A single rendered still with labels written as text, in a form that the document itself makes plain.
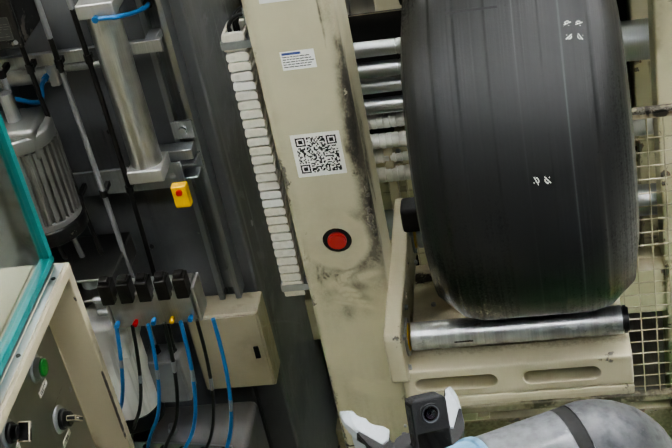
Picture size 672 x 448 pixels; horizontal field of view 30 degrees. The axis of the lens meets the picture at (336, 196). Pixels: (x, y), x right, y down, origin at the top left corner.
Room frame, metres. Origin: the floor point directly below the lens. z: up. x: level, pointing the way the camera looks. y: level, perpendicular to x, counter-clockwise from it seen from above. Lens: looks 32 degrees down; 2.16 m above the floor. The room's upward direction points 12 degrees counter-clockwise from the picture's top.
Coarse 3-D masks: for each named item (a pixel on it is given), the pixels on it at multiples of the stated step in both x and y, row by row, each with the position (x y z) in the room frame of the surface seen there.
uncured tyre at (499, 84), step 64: (448, 0) 1.57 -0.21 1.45; (512, 0) 1.54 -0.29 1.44; (576, 0) 1.52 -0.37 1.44; (448, 64) 1.49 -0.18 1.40; (512, 64) 1.47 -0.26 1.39; (576, 64) 1.44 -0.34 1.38; (448, 128) 1.44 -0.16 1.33; (512, 128) 1.42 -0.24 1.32; (576, 128) 1.40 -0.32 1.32; (448, 192) 1.41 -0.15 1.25; (512, 192) 1.39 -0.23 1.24; (576, 192) 1.37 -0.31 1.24; (448, 256) 1.41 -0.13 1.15; (512, 256) 1.38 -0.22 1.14; (576, 256) 1.37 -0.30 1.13
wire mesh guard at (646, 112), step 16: (640, 112) 1.93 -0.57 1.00; (656, 112) 1.93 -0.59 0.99; (656, 192) 1.94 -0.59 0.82; (656, 256) 1.94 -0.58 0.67; (624, 304) 1.95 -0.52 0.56; (640, 304) 1.95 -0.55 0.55; (656, 320) 1.94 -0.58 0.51; (640, 352) 1.95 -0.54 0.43; (656, 384) 1.94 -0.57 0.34; (544, 400) 1.99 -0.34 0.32; (560, 400) 1.98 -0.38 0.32; (576, 400) 1.97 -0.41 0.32; (624, 400) 1.95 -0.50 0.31; (640, 400) 1.94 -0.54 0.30
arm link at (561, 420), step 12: (564, 408) 0.85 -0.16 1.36; (528, 420) 0.84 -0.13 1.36; (540, 420) 0.84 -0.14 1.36; (552, 420) 0.83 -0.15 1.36; (564, 420) 0.83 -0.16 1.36; (576, 420) 0.82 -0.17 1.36; (492, 432) 0.84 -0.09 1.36; (504, 432) 0.83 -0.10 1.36; (516, 432) 0.83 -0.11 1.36; (528, 432) 0.82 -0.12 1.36; (540, 432) 0.82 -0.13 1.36; (552, 432) 0.82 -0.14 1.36; (564, 432) 0.81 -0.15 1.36; (576, 432) 0.81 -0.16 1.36; (456, 444) 0.84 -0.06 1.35; (468, 444) 0.83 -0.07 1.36; (480, 444) 0.82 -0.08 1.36; (492, 444) 0.82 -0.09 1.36; (504, 444) 0.81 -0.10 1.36; (516, 444) 0.81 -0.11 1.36; (528, 444) 0.81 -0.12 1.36; (540, 444) 0.80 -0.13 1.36; (552, 444) 0.80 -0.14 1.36; (564, 444) 0.80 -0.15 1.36; (576, 444) 0.80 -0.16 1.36; (588, 444) 0.80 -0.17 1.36
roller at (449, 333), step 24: (600, 312) 1.50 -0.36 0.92; (624, 312) 1.49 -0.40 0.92; (408, 336) 1.55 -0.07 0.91; (432, 336) 1.54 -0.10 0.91; (456, 336) 1.53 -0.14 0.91; (480, 336) 1.52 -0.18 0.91; (504, 336) 1.51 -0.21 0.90; (528, 336) 1.51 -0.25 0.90; (552, 336) 1.50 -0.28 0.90; (576, 336) 1.49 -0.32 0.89
